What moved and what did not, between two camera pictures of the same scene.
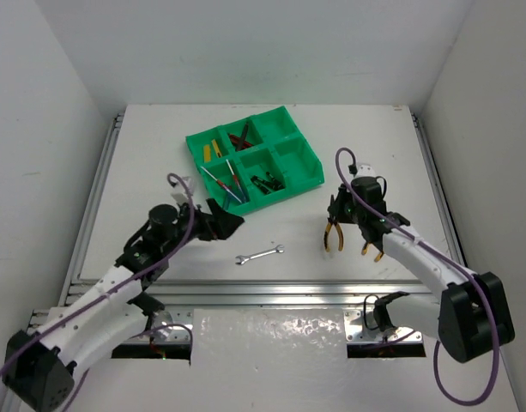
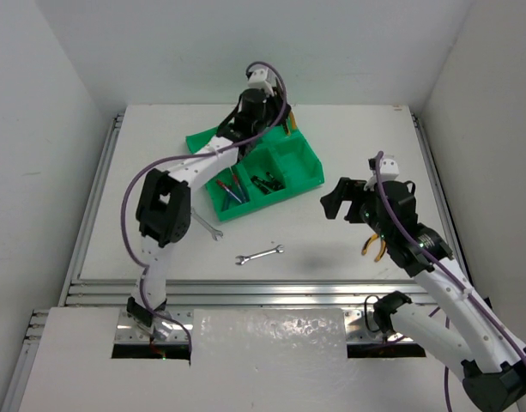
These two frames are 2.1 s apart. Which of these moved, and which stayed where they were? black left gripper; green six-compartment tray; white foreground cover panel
Moved: black left gripper
Stayed: white foreground cover panel; green six-compartment tray
